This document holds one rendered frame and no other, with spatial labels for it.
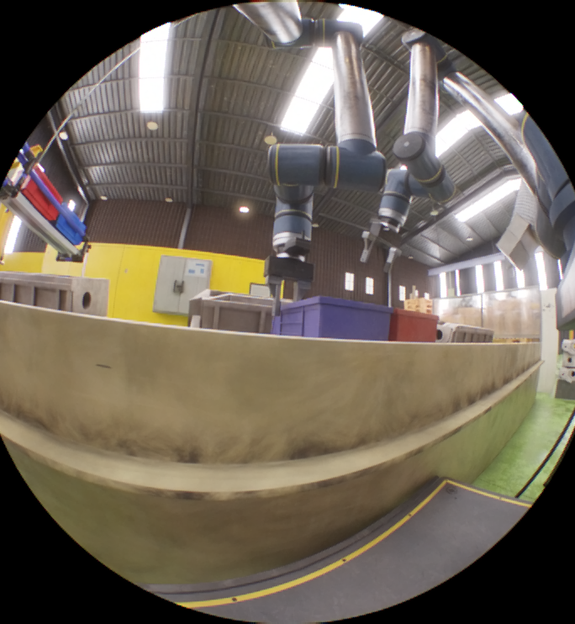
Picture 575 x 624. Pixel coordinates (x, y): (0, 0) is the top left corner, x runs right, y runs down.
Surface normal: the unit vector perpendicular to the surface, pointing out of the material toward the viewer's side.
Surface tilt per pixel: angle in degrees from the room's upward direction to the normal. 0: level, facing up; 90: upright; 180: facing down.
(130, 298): 90
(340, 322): 92
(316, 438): 89
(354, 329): 92
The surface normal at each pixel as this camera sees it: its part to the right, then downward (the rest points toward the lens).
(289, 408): 0.25, -0.03
